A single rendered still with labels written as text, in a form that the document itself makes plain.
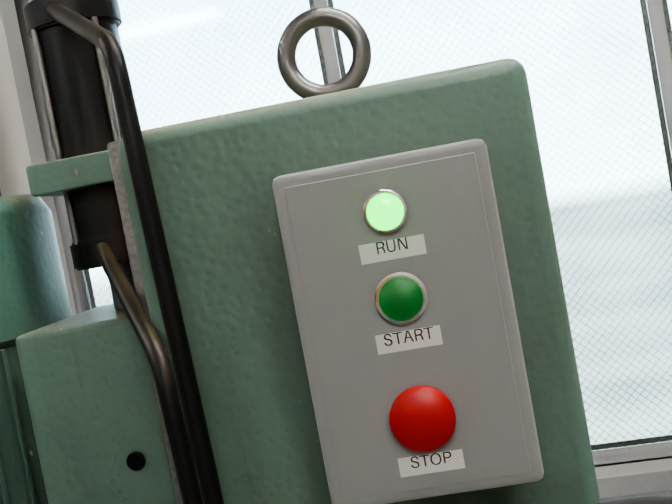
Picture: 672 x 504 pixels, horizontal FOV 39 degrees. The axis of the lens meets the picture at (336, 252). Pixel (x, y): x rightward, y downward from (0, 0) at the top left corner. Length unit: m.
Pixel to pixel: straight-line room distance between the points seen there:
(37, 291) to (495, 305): 0.32
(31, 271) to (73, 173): 0.07
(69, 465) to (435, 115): 0.30
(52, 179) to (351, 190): 0.23
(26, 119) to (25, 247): 1.46
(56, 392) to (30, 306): 0.07
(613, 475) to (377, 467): 1.49
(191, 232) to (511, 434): 0.20
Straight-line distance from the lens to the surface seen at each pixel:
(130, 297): 0.55
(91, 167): 0.60
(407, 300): 0.43
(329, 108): 0.50
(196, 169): 0.51
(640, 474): 1.93
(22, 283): 0.63
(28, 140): 2.07
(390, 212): 0.43
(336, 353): 0.44
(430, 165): 0.44
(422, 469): 0.45
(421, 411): 0.44
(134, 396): 0.58
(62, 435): 0.60
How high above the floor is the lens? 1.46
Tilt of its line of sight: 3 degrees down
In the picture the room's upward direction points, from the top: 10 degrees counter-clockwise
